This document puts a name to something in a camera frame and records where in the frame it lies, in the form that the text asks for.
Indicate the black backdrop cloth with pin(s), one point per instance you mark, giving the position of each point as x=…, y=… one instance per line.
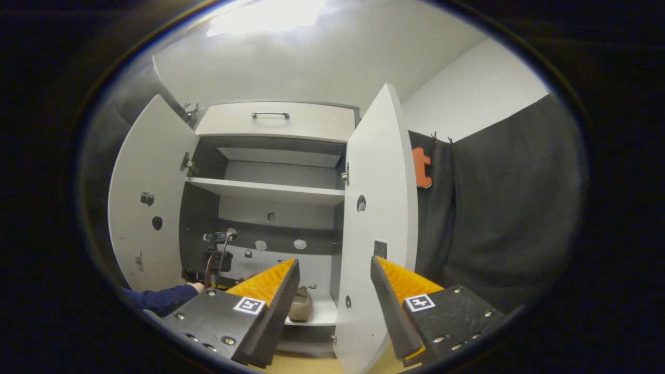
x=509, y=208

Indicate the metal door hinge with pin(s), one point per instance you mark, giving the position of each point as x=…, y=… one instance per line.
x=345, y=174
x=188, y=163

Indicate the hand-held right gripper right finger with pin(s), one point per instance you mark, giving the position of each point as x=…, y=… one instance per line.
x=395, y=311

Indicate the brown shoe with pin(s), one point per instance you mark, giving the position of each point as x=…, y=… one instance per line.
x=300, y=306

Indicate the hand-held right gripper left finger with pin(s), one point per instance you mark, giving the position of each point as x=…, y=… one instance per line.
x=275, y=311

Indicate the white shoe cabinet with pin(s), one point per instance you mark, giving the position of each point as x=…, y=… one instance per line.
x=280, y=182

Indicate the beige cabinet drawer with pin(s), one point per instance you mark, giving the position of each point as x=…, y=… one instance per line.
x=311, y=127

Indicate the white cabinet shelf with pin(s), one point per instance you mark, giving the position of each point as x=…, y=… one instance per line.
x=270, y=191

